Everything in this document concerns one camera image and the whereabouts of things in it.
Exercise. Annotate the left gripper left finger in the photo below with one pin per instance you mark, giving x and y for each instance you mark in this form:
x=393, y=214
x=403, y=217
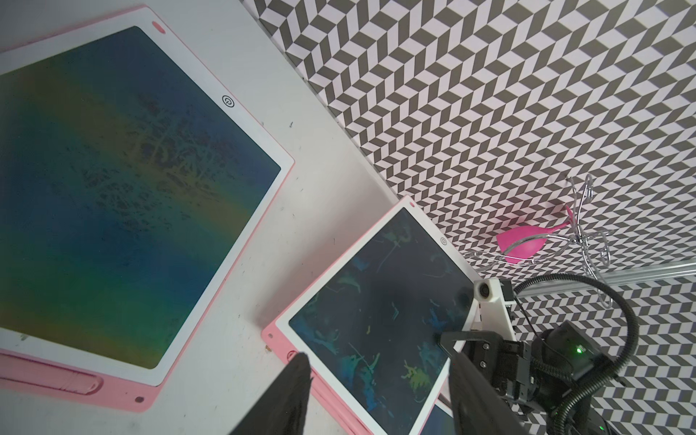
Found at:
x=283, y=406

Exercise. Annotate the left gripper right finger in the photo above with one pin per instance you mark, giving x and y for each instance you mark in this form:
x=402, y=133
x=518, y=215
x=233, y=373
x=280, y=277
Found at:
x=475, y=406

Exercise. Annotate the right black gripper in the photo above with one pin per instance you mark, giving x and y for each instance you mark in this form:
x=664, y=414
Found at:
x=505, y=364

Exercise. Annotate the pink writing tablet colourful screen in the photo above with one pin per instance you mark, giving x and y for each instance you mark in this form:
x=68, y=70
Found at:
x=131, y=181

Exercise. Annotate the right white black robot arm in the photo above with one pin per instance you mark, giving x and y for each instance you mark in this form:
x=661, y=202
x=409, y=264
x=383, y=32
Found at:
x=570, y=367

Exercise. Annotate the pink plastic goblet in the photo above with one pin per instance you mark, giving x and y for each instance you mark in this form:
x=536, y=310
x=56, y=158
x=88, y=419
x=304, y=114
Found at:
x=522, y=243

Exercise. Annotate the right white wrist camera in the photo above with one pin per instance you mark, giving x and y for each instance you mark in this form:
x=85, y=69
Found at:
x=494, y=297

